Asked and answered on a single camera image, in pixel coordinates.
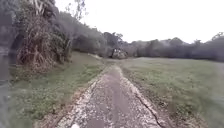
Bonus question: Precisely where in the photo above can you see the grey cracked asphalt path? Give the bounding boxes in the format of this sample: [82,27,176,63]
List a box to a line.
[53,63,168,128]

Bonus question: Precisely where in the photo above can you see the grass slope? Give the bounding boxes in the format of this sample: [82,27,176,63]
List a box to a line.
[0,50,111,128]

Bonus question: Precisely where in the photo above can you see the wood of dark trees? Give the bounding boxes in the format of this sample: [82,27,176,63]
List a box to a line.
[0,0,224,73]

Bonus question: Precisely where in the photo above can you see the grass field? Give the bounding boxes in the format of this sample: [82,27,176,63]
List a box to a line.
[117,56,224,128]

